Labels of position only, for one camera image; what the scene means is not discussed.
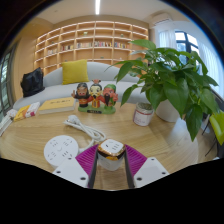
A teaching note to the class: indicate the white charger with gold band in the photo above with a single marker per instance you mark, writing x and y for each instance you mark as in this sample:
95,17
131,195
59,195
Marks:
111,151

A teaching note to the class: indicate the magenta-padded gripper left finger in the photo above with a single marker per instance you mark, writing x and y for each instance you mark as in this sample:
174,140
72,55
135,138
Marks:
85,160

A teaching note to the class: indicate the small white jar red label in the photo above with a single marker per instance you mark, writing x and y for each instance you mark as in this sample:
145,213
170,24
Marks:
143,115

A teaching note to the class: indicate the light grey curved sofa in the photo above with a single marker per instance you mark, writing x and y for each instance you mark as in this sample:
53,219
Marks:
53,90

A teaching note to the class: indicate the dark-framed window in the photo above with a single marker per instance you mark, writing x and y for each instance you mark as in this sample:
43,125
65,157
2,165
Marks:
185,41

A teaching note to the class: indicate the wooden wall shelf unit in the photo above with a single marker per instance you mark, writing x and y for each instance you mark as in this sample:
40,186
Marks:
90,50

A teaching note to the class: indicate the potted green plant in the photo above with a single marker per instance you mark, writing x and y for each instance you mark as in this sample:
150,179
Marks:
173,86

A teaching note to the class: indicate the round white power strip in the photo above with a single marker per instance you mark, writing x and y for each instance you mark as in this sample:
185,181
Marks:
60,150

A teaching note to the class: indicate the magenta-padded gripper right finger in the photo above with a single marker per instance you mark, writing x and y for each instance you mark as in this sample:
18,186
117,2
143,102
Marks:
136,160

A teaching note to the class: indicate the white air conditioner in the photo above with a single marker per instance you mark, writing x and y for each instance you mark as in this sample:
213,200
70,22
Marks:
162,18

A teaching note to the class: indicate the grey-framed glass door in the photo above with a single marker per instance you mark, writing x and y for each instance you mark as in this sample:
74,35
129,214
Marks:
4,86

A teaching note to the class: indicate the black bag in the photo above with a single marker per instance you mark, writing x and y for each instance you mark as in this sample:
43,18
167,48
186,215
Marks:
32,82

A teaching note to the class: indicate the plain yellow book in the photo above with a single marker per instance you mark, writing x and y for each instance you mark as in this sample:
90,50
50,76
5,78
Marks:
56,105

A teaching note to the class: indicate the long ceiling light strip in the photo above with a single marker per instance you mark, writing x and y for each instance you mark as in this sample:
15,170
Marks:
97,6

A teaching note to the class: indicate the green chair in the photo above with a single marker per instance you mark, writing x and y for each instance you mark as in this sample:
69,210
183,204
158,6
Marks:
218,128

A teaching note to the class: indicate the yellow cushion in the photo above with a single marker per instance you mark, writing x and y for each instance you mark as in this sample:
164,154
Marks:
75,71

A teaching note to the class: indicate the white sheer curtain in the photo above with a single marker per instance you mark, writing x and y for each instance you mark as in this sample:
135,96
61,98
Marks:
211,65
166,38

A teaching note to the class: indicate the three-figure figurine set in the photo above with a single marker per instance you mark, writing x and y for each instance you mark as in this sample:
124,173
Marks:
96,98

